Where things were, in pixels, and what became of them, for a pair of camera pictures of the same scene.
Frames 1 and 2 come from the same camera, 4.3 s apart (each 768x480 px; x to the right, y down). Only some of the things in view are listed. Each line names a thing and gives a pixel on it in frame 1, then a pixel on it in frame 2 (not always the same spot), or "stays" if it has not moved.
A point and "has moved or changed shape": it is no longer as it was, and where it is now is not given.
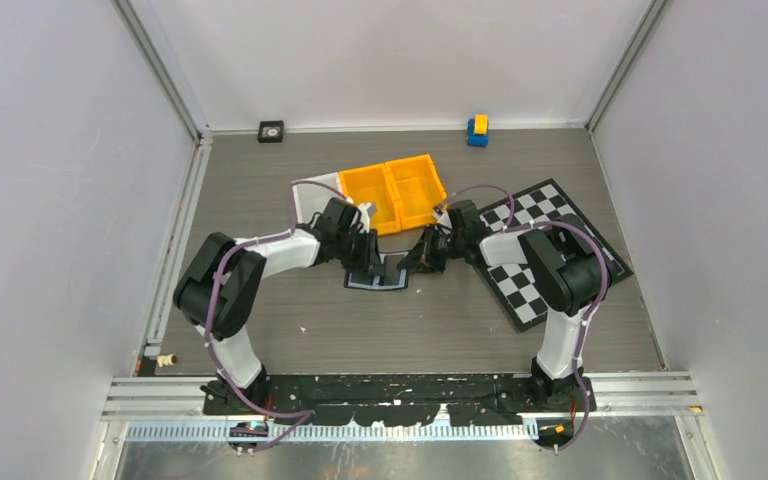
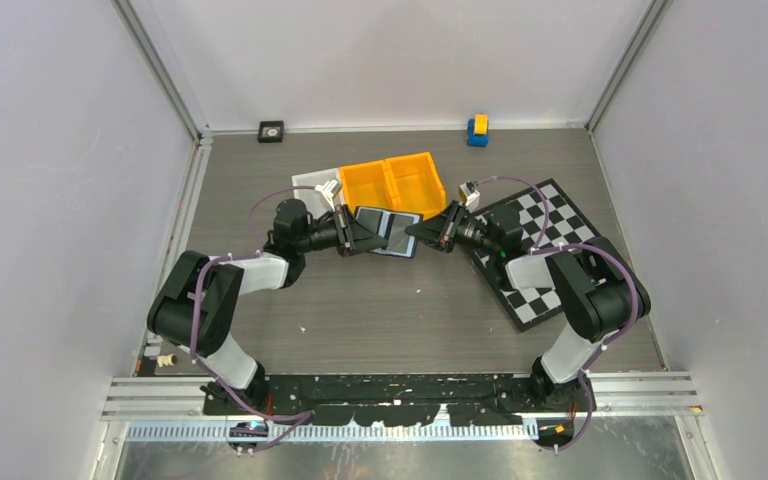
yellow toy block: x=481 y=124 stays
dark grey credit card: x=391 y=271 has moved or changed shape
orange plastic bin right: x=417 y=188 stays
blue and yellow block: x=476 y=140 stays
